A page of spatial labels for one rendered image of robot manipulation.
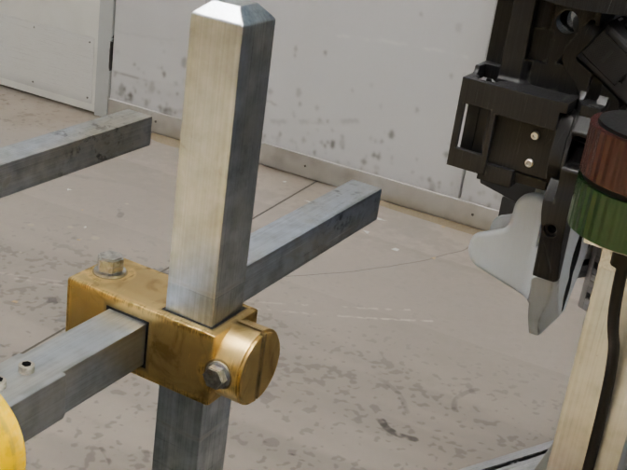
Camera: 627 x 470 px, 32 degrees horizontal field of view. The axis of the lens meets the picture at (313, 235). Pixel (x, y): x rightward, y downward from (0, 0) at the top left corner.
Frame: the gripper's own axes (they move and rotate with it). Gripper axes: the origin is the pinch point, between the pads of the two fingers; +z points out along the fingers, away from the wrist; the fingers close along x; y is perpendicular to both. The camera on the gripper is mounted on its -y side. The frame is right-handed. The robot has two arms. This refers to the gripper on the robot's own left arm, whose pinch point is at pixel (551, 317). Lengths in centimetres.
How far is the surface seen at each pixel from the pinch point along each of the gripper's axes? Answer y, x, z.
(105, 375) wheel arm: 22.1, 14.1, 6.6
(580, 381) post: -4.2, 9.6, -1.6
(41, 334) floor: 139, -114, 101
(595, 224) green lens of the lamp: -4.2, 15.3, -12.1
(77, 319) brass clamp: 27.5, 10.3, 6.3
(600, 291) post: -4.1, 9.6, -6.7
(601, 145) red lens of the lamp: -3.5, 14.9, -15.4
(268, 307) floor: 107, -163, 101
